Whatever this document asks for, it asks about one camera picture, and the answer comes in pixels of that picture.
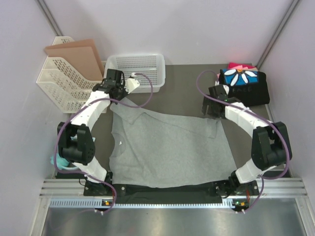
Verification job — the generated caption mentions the grey t shirt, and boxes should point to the grey t shirt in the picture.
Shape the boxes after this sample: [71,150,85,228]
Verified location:
[109,99,236,188]

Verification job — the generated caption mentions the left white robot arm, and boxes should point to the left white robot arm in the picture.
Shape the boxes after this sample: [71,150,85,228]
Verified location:
[57,69,128,196]

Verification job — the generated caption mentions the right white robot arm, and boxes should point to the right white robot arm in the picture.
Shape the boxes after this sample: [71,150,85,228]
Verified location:
[202,85,292,195]

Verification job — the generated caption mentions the white perforated plastic basket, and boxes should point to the white perforated plastic basket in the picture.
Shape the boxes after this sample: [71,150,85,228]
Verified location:
[105,54,166,93]

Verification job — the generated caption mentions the brown cardboard folder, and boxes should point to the brown cardboard folder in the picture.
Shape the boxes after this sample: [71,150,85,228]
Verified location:
[44,39,104,81]

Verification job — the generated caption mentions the black folded flower t shirt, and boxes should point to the black folded flower t shirt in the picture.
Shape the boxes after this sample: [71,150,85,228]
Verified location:
[219,69,270,107]

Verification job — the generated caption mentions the cream perforated file organizer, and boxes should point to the cream perforated file organizer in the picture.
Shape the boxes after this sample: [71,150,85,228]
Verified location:
[36,36,101,114]

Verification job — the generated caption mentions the pink folded t shirt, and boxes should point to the pink folded t shirt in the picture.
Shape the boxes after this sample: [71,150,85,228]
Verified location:
[227,62,258,71]

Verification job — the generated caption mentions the teal cat ear headphones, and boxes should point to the teal cat ear headphones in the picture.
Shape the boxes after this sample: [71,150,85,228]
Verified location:
[50,136,96,172]

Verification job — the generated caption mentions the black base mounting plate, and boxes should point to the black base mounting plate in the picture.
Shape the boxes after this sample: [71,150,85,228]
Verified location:
[70,174,259,205]

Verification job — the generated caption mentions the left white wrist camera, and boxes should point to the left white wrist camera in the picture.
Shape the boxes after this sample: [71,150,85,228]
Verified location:
[124,73,140,94]

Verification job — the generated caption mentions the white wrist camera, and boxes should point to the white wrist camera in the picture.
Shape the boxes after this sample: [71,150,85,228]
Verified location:
[215,80,230,95]
[124,73,140,94]

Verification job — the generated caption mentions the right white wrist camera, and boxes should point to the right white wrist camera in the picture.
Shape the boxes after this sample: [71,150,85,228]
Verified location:
[215,80,230,95]

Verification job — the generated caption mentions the grey slotted cable duct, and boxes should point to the grey slotted cable duct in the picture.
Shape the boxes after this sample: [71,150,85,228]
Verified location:
[49,198,246,209]

